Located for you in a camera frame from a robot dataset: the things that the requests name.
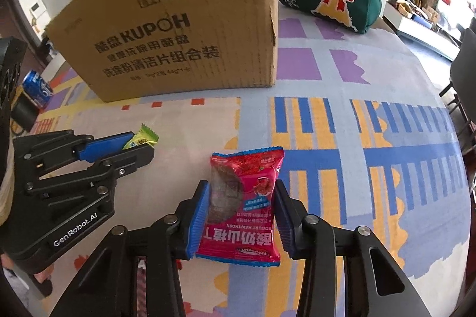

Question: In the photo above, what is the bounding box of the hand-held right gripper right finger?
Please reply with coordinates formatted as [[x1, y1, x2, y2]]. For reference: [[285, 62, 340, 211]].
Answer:
[[274, 179, 433, 317]]

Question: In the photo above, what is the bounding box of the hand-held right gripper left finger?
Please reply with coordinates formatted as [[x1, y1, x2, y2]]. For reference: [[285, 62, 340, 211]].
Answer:
[[49, 179, 211, 317]]

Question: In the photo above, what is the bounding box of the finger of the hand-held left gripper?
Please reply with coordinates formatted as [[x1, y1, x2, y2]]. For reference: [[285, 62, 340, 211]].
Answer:
[[23, 146, 156, 199], [12, 129, 135, 177]]

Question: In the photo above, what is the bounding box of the yellow-green candy packet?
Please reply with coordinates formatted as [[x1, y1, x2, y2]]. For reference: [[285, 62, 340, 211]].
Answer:
[[123, 124, 160, 150]]

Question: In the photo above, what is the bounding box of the pink snack packet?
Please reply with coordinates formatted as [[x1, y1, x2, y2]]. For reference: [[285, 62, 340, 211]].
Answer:
[[194, 147, 285, 267]]

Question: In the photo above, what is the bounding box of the brown cardboard box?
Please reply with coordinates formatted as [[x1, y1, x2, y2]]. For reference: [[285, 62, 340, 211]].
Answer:
[[44, 0, 279, 104]]

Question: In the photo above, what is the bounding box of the black mug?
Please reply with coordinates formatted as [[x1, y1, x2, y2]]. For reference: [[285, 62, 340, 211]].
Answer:
[[10, 94, 41, 135]]

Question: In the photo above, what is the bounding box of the blue soda can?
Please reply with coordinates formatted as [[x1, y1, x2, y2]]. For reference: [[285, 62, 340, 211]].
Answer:
[[22, 70, 53, 105]]

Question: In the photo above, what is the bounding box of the white low cabinet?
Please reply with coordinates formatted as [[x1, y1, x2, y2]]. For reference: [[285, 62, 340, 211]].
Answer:
[[383, 1, 462, 61]]

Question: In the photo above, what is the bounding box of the black chair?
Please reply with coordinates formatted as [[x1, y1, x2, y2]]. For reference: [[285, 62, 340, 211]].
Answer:
[[439, 17, 476, 124]]

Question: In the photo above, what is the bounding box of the pile of small ornaments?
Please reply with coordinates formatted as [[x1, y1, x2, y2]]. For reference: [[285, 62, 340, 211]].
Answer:
[[389, 0, 441, 24]]

